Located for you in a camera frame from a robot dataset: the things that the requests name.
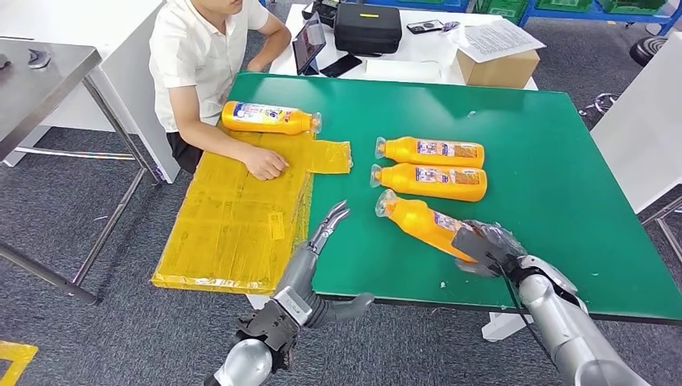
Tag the metal furniture legs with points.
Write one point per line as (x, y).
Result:
(663, 210)

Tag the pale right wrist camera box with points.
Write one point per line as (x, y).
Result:
(474, 245)

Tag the orange detergent bottle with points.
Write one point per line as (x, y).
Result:
(405, 181)
(266, 120)
(415, 218)
(405, 151)

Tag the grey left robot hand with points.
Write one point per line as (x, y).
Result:
(304, 269)

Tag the smartphone in dark case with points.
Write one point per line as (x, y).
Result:
(424, 26)

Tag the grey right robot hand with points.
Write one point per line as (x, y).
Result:
(503, 240)

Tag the person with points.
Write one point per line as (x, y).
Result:
(192, 58)

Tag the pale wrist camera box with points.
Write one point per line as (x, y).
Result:
(293, 306)
(474, 245)

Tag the brown cardboard box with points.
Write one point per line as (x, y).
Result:
(498, 72)

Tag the black device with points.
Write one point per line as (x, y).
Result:
(322, 10)

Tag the black smartphone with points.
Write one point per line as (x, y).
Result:
(341, 65)

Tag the person's right forearm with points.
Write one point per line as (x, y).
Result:
(218, 141)

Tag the green plastic crate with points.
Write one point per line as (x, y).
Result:
(634, 5)
(565, 4)
(501, 6)

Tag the black round stool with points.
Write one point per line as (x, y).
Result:
(649, 50)

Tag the black carry case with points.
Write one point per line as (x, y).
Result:
(367, 32)

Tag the blue shelf frame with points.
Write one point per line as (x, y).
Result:
(565, 16)

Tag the white table foot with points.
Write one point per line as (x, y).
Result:
(501, 326)
(261, 302)

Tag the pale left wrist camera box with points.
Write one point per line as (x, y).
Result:
(293, 306)

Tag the white board panel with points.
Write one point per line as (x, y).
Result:
(639, 128)

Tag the printed paper sheet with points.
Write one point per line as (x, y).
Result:
(498, 40)

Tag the steel table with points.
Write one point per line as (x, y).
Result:
(32, 96)

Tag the person's left forearm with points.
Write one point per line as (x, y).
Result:
(271, 48)

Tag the person's right hand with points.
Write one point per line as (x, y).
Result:
(266, 164)

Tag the black tablet on stand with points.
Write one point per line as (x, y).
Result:
(309, 45)

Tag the purple key bunch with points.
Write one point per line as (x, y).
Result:
(451, 26)

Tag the yellow taped cardboard mat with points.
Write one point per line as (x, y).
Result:
(229, 224)

